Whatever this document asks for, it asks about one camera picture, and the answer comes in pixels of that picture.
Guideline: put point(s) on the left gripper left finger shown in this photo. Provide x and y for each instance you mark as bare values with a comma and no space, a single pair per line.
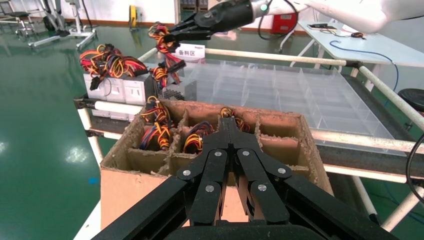
207,198

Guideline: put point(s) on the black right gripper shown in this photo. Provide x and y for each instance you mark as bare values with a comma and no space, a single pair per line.
228,16

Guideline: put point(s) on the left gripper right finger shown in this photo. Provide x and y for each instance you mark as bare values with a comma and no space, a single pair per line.
265,202

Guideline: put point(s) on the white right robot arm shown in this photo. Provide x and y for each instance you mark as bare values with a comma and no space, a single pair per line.
364,13

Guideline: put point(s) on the white printed sign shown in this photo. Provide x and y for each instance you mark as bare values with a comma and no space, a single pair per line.
190,53

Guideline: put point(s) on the brown divided cardboard box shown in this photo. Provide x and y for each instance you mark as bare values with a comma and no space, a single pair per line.
126,195

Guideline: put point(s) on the red cabinet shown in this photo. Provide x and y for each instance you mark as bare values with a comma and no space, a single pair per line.
283,23

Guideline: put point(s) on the clear plastic divided tray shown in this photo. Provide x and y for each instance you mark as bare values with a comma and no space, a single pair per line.
281,92

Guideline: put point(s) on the small blue floor scrap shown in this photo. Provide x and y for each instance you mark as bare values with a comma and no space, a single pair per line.
93,181

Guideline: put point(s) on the flat black device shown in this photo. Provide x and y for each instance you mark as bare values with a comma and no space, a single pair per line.
318,26

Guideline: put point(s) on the small black orange object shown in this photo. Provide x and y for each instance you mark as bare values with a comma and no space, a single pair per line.
357,34

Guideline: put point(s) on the black round stool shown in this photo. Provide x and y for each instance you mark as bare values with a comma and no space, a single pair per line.
412,97
20,15

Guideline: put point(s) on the white work table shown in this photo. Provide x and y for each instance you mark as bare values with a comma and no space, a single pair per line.
381,49

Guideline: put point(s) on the white pipe rack frame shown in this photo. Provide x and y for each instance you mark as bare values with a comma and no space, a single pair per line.
265,55

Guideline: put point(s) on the white metal stand frame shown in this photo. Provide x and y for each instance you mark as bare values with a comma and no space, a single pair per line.
71,32

